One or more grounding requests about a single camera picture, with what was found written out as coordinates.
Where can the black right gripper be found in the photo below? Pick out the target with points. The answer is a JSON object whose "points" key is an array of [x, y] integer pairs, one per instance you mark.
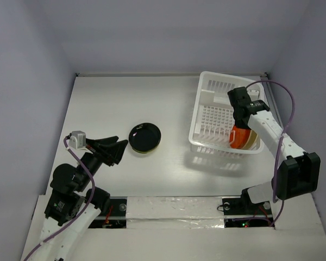
{"points": [[240, 119]]}

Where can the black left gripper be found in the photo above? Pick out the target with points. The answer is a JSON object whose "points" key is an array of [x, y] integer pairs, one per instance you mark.
{"points": [[98, 147]]}

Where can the orange plate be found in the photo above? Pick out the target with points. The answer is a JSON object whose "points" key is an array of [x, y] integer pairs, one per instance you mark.
{"points": [[238, 137]]}

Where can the black plate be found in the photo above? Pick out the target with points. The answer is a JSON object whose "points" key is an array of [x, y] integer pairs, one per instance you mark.
{"points": [[145, 136]]}

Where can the lime green plate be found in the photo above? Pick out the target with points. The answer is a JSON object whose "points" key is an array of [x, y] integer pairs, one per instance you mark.
{"points": [[144, 151]]}

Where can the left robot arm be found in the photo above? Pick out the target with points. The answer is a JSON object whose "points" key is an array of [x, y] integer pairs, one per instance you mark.
{"points": [[75, 203]]}

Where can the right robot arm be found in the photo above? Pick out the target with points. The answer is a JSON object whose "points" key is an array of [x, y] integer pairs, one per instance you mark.
{"points": [[296, 171]]}

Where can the white plastic dish rack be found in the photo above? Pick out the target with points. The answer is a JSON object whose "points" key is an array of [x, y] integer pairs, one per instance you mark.
{"points": [[212, 119]]}

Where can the beige plate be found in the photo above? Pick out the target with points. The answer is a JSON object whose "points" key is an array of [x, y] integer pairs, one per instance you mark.
{"points": [[251, 140]]}

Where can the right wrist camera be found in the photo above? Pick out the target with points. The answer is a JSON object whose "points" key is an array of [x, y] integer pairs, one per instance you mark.
{"points": [[254, 94]]}

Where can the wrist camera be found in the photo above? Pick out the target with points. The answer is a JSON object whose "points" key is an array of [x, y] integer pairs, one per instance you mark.
{"points": [[254, 94], [76, 140]]}

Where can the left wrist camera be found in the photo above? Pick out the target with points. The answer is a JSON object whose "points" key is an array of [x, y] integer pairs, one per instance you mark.
{"points": [[76, 140]]}

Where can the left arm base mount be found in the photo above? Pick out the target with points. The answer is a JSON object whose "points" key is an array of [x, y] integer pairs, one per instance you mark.
{"points": [[114, 217]]}

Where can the foil covered front rail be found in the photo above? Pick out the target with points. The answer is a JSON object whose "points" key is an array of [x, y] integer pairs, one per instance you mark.
{"points": [[174, 213]]}

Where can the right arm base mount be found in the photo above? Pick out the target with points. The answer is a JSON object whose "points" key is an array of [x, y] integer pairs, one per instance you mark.
{"points": [[241, 212]]}

